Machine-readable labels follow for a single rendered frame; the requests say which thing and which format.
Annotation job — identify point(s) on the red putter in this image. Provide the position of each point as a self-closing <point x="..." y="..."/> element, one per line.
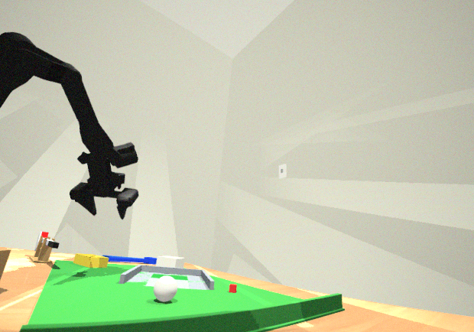
<point x="52" y="244"/>

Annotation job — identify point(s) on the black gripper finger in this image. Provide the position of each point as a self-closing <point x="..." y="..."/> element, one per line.
<point x="89" y="204"/>
<point x="121" y="211"/>

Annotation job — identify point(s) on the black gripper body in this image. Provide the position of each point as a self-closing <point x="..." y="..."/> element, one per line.
<point x="104" y="187"/>

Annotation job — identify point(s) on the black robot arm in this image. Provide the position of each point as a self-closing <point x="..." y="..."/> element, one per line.
<point x="20" y="59"/>

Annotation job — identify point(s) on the yellow block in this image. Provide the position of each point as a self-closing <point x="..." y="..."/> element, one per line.
<point x="91" y="261"/>

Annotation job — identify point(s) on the white golf ball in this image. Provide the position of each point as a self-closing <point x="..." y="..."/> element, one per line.
<point x="165" y="288"/>

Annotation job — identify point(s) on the white cube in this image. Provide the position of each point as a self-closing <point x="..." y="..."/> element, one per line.
<point x="170" y="261"/>

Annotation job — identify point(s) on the green flat mat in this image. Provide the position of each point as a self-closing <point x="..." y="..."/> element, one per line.
<point x="75" y="294"/>

